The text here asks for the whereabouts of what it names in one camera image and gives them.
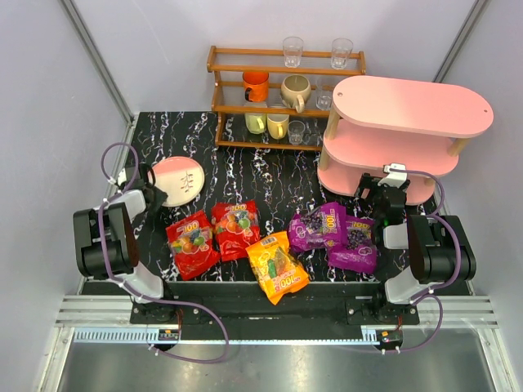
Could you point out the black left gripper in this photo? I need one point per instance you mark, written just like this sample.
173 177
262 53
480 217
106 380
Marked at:
153 194

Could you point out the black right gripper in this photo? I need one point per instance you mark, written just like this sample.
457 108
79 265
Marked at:
377 189

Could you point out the pink and cream plate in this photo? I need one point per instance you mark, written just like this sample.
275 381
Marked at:
180 178

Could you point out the red candy bag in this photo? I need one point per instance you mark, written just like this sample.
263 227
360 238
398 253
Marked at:
191 244
236 228

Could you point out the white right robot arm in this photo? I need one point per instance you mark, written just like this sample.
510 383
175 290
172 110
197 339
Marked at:
439 251

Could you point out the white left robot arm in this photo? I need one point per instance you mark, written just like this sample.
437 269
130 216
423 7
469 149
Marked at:
105 246

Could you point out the purple candy bag upper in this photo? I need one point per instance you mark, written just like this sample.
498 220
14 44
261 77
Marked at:
323 227

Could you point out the purple candy bag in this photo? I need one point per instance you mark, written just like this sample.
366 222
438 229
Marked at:
323 227
359 254

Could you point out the purple candy bag lower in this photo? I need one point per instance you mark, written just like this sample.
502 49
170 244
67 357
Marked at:
359 254

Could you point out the pink three-tier shelf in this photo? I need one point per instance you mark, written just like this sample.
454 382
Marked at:
375 122

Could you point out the clear glass bottom shelf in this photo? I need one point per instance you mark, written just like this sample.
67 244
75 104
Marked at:
296 131

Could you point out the clear glass shelf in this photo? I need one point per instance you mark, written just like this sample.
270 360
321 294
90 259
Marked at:
324 97
296 131

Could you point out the clear glass middle shelf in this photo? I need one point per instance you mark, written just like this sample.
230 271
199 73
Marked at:
324 97

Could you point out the orange candy bag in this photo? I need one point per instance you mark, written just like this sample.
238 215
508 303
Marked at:
276 270

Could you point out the cream yellow mug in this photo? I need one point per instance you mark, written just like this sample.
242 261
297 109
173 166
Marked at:
277 125

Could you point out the pale green mug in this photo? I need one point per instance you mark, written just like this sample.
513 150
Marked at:
255 122

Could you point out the beige round mug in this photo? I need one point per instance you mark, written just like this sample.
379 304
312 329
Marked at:
295 91

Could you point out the brown wooden cup rack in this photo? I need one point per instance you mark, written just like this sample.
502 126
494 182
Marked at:
228 64

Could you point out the clear glass top right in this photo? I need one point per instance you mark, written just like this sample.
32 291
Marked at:
340 52

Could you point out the clear glass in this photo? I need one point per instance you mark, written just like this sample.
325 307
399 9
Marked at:
292 50
340 52

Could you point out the orange mug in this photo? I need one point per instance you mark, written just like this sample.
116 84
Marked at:
256 86

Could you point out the clear glass top left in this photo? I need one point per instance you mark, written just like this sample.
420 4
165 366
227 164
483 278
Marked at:
292 50

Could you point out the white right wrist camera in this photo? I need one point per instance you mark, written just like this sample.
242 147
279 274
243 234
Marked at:
396 176

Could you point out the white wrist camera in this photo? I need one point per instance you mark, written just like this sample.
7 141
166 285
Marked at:
396 176
122 178

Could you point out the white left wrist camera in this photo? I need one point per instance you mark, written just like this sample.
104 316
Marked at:
122 178

